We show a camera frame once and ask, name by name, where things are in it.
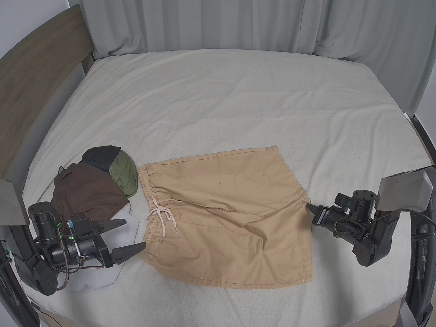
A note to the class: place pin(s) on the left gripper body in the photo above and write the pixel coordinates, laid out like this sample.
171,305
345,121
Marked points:
90,249

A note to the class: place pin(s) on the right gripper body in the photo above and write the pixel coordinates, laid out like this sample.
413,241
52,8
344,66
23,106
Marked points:
327,218

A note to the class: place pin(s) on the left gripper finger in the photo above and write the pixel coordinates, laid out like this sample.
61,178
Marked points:
124,253
109,227

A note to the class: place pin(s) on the tan shorts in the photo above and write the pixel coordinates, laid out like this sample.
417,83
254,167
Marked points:
221,216

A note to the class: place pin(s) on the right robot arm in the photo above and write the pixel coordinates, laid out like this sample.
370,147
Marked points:
374,244

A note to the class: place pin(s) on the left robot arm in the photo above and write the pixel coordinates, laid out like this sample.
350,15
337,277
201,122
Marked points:
44,223

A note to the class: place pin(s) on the bed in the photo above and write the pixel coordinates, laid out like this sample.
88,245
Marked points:
238,97

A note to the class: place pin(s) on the white garment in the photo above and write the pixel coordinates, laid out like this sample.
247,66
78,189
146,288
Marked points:
98,279

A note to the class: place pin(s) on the brown garment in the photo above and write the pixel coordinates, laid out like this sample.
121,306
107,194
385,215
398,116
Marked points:
88,189

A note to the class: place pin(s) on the olive green garment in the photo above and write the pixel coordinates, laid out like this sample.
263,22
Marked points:
124,175

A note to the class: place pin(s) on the black garment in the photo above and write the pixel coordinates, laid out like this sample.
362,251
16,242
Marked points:
98,157

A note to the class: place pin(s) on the grey-green curtain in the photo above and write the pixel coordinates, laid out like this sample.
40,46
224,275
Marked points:
204,12

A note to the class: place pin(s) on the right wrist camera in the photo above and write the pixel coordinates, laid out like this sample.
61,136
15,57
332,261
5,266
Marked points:
343,201

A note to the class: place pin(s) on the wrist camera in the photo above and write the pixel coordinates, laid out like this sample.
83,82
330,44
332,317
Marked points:
79,226
343,201

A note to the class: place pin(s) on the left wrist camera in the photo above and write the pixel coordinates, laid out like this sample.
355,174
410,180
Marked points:
79,226

